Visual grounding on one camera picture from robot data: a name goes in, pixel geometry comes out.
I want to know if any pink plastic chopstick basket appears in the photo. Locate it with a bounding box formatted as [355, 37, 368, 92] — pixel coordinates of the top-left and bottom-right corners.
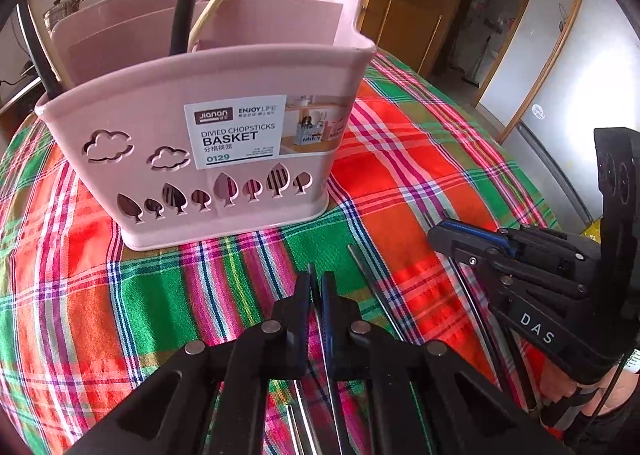
[34, 0, 377, 251]

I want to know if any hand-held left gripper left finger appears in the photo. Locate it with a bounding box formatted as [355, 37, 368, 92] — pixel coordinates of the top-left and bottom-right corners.
[65, 272, 314, 455]

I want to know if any steel steamer pot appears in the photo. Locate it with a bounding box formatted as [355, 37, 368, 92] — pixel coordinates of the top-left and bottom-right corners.
[42, 0, 87, 32]

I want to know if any person's right hand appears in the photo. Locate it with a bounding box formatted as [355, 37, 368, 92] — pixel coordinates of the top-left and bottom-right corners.
[542, 359, 640, 418]

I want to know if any cream chopstick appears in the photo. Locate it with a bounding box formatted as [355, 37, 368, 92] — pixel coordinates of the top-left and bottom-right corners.
[26, 0, 72, 88]

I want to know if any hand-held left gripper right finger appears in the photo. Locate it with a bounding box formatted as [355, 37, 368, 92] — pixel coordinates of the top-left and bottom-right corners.
[320, 271, 576, 455]

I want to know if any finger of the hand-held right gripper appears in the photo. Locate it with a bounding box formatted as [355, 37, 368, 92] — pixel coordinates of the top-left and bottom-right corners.
[428, 226, 590, 300]
[437, 219, 603, 278]

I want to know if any silver refrigerator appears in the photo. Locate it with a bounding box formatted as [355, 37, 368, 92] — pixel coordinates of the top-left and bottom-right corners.
[474, 0, 640, 238]

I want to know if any plaid tablecloth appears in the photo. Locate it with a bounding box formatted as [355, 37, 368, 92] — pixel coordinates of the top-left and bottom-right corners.
[0, 52, 560, 455]

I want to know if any wooden door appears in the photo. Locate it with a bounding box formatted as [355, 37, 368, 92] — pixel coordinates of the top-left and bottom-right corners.
[359, 0, 482, 79]

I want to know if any silver metal chopstick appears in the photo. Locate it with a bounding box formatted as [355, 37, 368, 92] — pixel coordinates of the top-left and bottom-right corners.
[286, 379, 324, 455]
[347, 244, 407, 343]

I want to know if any black induction cooker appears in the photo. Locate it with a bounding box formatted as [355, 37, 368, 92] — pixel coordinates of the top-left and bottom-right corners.
[0, 75, 43, 108]

